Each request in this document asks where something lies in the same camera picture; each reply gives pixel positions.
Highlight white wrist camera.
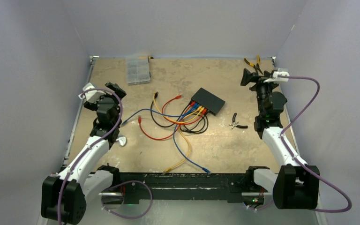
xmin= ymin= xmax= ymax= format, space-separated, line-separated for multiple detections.
xmin=78 ymin=82 xmax=99 ymax=103
xmin=263 ymin=68 xmax=290 ymax=83

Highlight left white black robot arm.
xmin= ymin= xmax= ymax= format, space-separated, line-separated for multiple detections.
xmin=41 ymin=82 xmax=126 ymax=225

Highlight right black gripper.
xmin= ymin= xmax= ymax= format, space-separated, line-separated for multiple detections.
xmin=241 ymin=68 xmax=280 ymax=116

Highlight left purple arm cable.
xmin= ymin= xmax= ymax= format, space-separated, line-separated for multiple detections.
xmin=56 ymin=88 xmax=153 ymax=225

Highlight small black cutters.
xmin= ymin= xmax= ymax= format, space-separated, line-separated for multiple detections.
xmin=229 ymin=112 xmax=248 ymax=129

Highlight clear plastic organizer box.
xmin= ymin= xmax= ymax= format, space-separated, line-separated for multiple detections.
xmin=125 ymin=55 xmax=151 ymax=85

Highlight aluminium frame rail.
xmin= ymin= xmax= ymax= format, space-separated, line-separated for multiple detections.
xmin=59 ymin=55 xmax=100 ymax=172

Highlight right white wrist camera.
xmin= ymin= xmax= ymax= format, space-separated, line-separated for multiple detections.
xmin=263 ymin=68 xmax=290 ymax=83

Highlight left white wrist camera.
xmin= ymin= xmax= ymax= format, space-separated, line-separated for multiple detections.
xmin=78 ymin=82 xmax=99 ymax=103

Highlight black network switch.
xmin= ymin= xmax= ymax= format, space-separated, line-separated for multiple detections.
xmin=191 ymin=88 xmax=225 ymax=116

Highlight silver round metal piece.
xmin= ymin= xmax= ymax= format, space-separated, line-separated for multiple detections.
xmin=116 ymin=135 xmax=127 ymax=147

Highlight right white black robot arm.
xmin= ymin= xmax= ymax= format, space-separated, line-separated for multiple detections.
xmin=240 ymin=69 xmax=320 ymax=210

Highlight yellow handled pliers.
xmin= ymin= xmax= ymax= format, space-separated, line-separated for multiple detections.
xmin=243 ymin=55 xmax=264 ymax=76

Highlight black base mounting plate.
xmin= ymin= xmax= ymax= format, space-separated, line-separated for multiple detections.
xmin=90 ymin=172 xmax=274 ymax=206

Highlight yellow ethernet cable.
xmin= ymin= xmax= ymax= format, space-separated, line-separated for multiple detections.
xmin=162 ymin=107 xmax=206 ymax=174
xmin=153 ymin=91 xmax=204 ymax=125

